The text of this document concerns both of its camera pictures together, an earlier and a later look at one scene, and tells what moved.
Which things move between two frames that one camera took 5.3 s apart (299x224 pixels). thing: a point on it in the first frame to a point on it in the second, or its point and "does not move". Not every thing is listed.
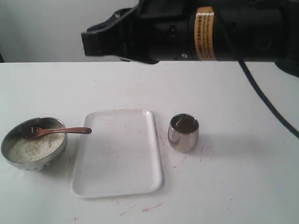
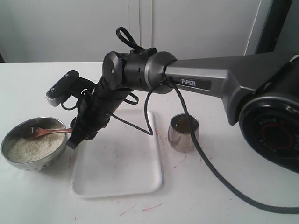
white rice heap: [24, 150] does not move
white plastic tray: [120, 158] does not move
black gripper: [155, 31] to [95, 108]
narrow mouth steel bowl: [183, 132] does not move
